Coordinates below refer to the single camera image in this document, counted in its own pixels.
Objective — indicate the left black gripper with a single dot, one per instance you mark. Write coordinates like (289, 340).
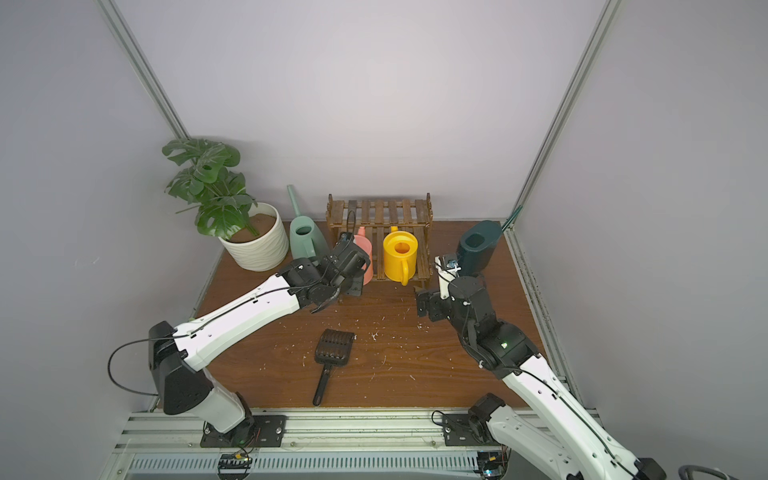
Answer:
(351, 258)

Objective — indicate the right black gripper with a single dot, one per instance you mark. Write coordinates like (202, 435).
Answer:
(432, 302)

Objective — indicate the light green watering can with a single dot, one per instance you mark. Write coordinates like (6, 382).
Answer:
(305, 237)

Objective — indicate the dark green watering can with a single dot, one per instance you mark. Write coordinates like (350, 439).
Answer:
(477, 245)

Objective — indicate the yellow small watering can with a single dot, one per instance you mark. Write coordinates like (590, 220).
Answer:
(400, 249)

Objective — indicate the brown wooden slatted shelf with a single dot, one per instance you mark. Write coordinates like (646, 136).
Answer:
(382, 217)

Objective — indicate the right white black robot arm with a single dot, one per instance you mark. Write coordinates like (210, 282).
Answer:
(575, 445)

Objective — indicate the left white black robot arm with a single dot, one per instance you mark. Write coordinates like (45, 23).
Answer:
(178, 356)

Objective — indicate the black slotted scoop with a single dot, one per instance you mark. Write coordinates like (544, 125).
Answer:
(333, 350)

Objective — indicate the white ribbed plant pot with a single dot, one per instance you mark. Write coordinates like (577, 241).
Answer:
(268, 250)

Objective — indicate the green monstera plant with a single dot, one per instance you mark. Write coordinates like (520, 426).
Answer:
(207, 183)

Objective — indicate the right small circuit board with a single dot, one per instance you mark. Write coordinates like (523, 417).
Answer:
(492, 465)

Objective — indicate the small circuit board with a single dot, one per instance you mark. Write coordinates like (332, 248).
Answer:
(492, 465)
(234, 466)

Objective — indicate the left small circuit board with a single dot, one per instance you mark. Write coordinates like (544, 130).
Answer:
(234, 466)

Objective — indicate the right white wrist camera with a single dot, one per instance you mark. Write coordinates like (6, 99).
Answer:
(447, 269)

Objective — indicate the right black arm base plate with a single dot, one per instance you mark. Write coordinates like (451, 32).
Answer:
(465, 430)

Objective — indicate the aluminium front rail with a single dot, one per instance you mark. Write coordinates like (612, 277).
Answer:
(307, 429)

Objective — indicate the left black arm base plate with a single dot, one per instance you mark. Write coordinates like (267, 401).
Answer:
(254, 431)

